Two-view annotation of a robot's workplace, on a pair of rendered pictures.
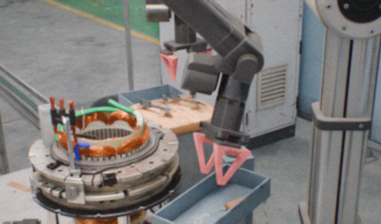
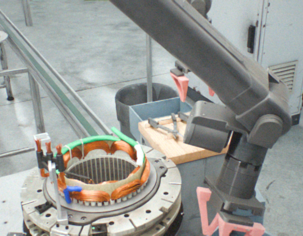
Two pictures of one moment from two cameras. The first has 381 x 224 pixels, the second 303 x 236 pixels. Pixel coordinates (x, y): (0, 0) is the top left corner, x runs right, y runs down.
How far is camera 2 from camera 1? 0.38 m
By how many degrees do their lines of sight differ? 8
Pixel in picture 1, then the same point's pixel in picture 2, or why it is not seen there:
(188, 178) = (192, 203)
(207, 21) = (220, 72)
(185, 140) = (191, 167)
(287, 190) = (289, 177)
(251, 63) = (274, 126)
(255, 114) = not seen: hidden behind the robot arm
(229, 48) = (246, 105)
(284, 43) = (297, 40)
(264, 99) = not seen: hidden behind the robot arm
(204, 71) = (212, 126)
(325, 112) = not seen: outside the picture
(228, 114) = (239, 180)
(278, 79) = (288, 73)
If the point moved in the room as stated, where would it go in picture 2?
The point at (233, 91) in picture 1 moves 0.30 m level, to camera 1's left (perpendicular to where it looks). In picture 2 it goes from (248, 152) to (51, 142)
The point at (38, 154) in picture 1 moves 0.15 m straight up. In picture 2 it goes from (30, 187) to (19, 120)
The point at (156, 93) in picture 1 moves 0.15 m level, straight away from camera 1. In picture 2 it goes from (167, 105) to (169, 86)
